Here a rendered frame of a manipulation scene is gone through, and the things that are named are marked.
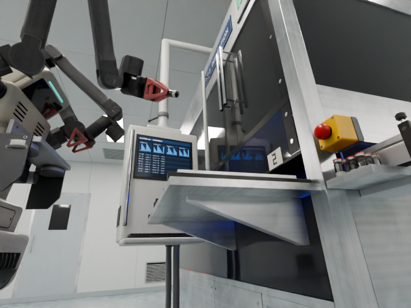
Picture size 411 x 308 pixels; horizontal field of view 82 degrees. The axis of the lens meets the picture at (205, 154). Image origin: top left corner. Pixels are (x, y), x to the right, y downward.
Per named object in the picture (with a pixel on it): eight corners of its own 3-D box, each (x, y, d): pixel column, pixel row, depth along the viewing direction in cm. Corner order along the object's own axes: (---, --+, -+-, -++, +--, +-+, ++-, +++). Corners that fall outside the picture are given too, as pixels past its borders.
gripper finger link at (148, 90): (179, 84, 76) (158, 82, 81) (164, 79, 70) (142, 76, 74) (175, 105, 77) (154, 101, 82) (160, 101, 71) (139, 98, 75)
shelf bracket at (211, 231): (233, 250, 111) (231, 221, 116) (236, 249, 108) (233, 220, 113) (161, 253, 101) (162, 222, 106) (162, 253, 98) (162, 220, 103)
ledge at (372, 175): (369, 190, 64) (367, 183, 65) (421, 175, 52) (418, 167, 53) (327, 188, 60) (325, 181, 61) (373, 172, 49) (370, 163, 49)
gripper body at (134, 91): (162, 84, 81) (147, 82, 85) (140, 76, 72) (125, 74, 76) (159, 102, 82) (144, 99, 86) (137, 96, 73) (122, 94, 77)
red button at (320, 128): (325, 143, 62) (322, 129, 63) (337, 135, 58) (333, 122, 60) (314, 142, 61) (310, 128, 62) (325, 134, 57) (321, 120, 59)
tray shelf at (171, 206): (239, 223, 125) (239, 219, 126) (345, 191, 64) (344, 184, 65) (147, 224, 112) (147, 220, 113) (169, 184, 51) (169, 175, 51)
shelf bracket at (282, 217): (303, 245, 67) (294, 200, 72) (310, 244, 64) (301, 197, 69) (186, 250, 57) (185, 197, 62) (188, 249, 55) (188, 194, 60)
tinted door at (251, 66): (239, 145, 118) (229, 57, 141) (291, 93, 80) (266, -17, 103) (238, 145, 118) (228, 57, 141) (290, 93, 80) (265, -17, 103)
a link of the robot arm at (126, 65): (99, 85, 81) (104, 84, 74) (104, 51, 80) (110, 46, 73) (133, 94, 88) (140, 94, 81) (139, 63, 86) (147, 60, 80)
